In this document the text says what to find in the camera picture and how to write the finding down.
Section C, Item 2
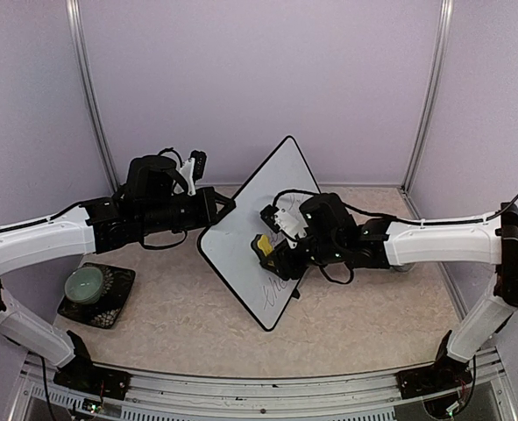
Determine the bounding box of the aluminium corner post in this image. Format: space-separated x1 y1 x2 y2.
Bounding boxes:
401 0 455 196
66 0 120 192

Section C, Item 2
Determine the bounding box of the left aluminium corner post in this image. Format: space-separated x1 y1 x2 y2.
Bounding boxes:
66 0 120 192

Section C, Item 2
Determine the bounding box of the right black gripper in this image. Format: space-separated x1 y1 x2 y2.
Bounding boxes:
260 229 344 280

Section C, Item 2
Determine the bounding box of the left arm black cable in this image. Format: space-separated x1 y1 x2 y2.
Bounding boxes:
139 232 188 250

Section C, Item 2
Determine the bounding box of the whiteboard wire stand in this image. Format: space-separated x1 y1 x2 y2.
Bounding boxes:
291 288 301 300

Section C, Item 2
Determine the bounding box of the right aluminium corner post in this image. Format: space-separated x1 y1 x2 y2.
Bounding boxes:
401 0 455 196

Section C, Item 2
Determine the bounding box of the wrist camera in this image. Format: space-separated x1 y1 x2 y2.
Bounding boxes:
180 150 207 196
259 204 307 243

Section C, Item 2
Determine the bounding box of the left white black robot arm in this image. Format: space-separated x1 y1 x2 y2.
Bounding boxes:
0 151 236 400

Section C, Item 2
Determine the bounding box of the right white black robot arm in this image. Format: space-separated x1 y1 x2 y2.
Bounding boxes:
251 193 518 399

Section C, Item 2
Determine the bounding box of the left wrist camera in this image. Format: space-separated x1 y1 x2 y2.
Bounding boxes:
180 150 207 196

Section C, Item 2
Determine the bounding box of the pale green ceramic bowl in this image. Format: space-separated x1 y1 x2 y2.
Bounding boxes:
64 266 104 305

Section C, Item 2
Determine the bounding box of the yellow black whiteboard eraser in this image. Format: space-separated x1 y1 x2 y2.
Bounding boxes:
251 234 273 260

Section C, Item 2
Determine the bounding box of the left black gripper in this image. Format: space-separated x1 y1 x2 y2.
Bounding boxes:
139 186 236 235

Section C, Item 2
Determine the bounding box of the aluminium front rail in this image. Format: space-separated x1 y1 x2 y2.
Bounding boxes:
8 348 516 421

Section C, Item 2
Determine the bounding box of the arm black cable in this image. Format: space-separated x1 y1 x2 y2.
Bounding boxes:
271 182 518 284
139 232 188 250

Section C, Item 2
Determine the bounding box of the white whiteboard black frame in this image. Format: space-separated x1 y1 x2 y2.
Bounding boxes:
197 136 320 332

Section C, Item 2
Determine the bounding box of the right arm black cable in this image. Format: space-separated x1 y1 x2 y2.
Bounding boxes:
271 182 518 284

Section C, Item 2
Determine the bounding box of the light blue ceramic mug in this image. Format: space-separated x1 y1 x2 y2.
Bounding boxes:
391 263 415 273

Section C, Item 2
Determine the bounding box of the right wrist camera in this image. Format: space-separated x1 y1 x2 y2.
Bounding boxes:
259 204 307 243

